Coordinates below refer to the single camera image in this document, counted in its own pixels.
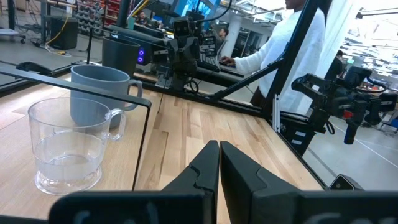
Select black floor cabinet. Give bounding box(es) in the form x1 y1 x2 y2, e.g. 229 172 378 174
49 16 79 51

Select tall dark cup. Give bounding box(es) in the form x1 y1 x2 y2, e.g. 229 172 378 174
101 35 142 79

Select clear plastic handled cup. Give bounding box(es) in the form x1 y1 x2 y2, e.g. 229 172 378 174
27 96 127 197

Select black robot arm blue handle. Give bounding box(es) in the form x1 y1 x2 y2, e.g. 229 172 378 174
291 65 398 146

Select person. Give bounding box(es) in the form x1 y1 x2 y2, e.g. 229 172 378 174
324 49 345 82
216 27 230 42
136 10 150 26
218 0 334 116

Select grey-blue handled mug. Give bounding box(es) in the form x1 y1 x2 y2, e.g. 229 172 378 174
69 63 144 130

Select blue screen monitor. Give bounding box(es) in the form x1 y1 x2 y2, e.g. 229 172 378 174
178 0 219 20

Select storage rack with bins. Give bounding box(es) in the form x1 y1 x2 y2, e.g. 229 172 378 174
73 0 123 29

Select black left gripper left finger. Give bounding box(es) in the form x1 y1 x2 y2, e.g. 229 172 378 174
49 139 221 224

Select black pole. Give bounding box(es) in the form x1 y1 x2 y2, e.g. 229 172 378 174
116 0 132 29

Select small black box device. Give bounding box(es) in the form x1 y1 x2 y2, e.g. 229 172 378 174
328 174 365 192

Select white wheeled cart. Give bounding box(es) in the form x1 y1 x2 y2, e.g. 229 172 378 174
0 27 27 45

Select black box purple lights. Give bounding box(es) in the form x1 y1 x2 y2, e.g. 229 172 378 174
136 43 157 68

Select yellow cable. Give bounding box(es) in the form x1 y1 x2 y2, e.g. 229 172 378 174
45 14 72 56

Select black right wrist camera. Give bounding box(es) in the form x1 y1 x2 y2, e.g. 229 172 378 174
172 19 195 39

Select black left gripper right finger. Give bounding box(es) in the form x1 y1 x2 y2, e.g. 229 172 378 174
220 141 398 224

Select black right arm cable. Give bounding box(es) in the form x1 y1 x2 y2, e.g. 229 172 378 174
193 0 234 24

